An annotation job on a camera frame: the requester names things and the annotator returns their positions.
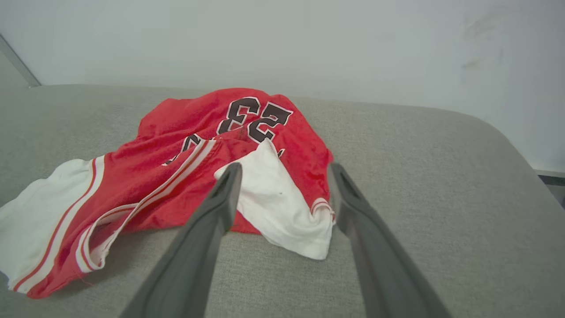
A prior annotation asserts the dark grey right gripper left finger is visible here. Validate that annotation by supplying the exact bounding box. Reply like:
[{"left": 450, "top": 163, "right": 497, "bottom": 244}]
[{"left": 120, "top": 162, "right": 243, "bottom": 318}]

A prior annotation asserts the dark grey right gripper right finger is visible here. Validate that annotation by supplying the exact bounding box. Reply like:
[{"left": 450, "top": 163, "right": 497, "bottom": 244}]
[{"left": 327, "top": 162, "right": 452, "bottom": 318}]

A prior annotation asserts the red and white jersey shirt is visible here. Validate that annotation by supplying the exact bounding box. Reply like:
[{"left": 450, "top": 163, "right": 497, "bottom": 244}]
[{"left": 0, "top": 87, "right": 336, "bottom": 300}]

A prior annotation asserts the grey fabric sofa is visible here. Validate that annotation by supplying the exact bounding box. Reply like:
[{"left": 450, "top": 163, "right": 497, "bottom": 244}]
[{"left": 0, "top": 84, "right": 565, "bottom": 318}]

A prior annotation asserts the grey wall trim strip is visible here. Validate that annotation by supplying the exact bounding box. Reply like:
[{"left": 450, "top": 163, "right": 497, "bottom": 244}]
[{"left": 0, "top": 34, "right": 42, "bottom": 88}]

